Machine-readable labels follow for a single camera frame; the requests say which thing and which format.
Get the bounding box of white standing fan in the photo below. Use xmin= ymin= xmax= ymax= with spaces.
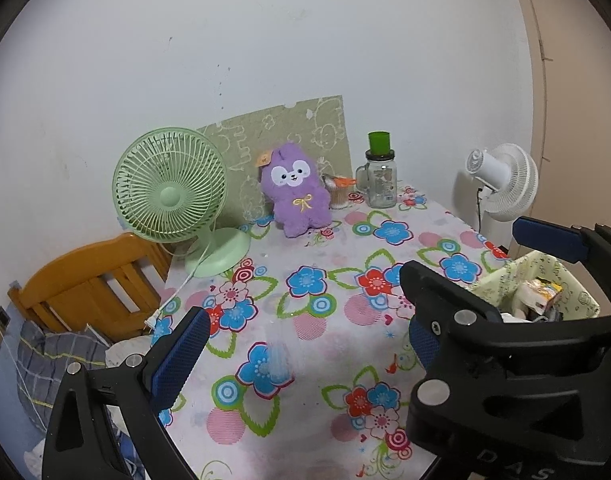
xmin=465 ymin=143 xmax=539 ymax=237

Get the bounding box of grey plaid pillow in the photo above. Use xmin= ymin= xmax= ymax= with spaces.
xmin=15 ymin=321 xmax=110 ymax=434

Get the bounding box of cartoon yellow tissue pack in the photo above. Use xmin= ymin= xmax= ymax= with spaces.
xmin=511 ymin=278 xmax=563 ymax=318

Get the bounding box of white fan power cable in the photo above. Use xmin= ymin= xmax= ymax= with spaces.
xmin=144 ymin=224 xmax=217 ymax=331

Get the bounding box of green patterned wall mat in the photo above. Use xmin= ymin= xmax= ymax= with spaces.
xmin=196 ymin=93 xmax=355 ymax=224

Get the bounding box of clear plastic bag pack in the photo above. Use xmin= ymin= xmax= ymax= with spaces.
xmin=268 ymin=341 xmax=292 ymax=386

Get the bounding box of floral tablecloth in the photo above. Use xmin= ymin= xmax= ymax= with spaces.
xmin=154 ymin=188 xmax=506 ymax=479

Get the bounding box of green desk fan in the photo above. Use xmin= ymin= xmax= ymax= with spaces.
xmin=112 ymin=127 xmax=250 ymax=278

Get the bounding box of purple plush toy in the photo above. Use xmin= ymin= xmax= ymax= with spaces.
xmin=260 ymin=142 xmax=331 ymax=238

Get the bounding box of glass jar green lid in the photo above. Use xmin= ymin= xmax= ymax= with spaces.
xmin=355 ymin=131 xmax=398 ymax=209

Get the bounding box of toothpick jar orange lid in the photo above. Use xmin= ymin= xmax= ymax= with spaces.
xmin=321 ymin=174 xmax=355 ymax=209

